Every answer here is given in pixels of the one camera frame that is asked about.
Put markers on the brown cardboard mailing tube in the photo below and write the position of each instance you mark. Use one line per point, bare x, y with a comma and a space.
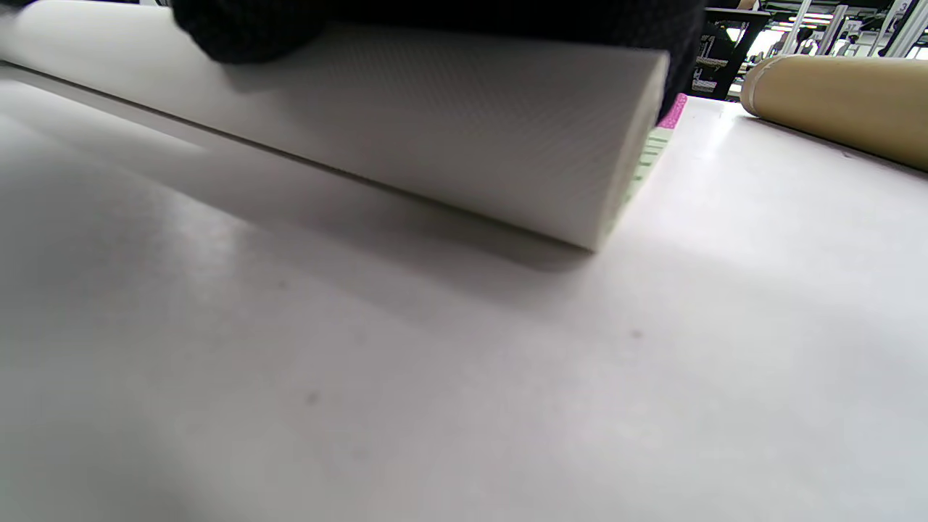
848, 101

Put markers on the person's right hand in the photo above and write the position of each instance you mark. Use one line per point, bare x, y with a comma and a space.
254, 25

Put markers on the green striped mouse pad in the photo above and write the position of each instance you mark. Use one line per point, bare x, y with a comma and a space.
435, 116

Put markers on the silver metal frame post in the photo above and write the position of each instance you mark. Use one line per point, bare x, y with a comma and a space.
910, 29

